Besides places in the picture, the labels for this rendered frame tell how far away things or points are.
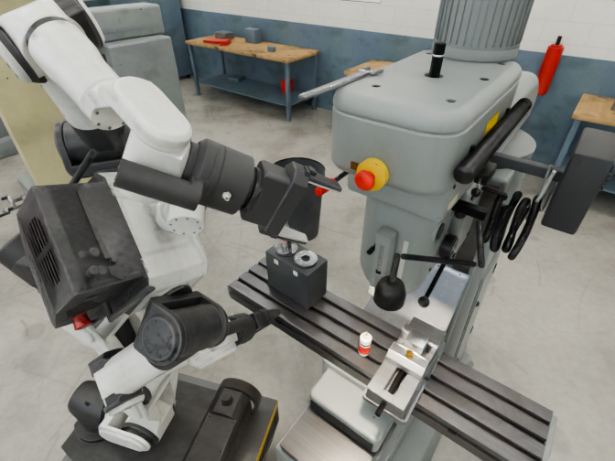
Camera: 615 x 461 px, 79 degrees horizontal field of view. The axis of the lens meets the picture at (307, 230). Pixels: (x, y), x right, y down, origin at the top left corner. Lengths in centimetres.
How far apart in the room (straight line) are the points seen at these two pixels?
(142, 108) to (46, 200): 32
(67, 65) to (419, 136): 51
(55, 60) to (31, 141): 160
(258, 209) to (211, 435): 127
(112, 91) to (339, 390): 119
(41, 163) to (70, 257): 153
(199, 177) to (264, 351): 215
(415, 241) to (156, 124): 66
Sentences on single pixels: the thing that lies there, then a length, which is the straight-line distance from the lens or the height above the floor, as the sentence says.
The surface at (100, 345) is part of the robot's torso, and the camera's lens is 114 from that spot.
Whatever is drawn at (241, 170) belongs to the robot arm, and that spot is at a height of 187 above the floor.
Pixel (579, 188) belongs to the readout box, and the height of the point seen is 164.
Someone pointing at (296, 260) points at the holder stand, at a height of 116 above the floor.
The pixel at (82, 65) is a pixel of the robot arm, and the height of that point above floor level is 198.
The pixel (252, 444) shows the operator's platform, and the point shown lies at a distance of 186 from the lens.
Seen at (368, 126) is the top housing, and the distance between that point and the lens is 70.
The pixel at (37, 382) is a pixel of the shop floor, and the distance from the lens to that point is 293.
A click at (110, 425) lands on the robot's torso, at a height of 72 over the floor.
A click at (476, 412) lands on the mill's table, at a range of 137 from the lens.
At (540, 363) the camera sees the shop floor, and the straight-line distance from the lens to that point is 290.
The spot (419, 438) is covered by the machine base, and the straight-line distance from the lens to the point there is 214.
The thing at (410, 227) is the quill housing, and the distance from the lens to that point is 91.
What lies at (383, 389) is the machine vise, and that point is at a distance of 124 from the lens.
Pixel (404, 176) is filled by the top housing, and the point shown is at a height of 177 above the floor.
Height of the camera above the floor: 210
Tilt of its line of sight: 37 degrees down
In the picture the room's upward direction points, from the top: straight up
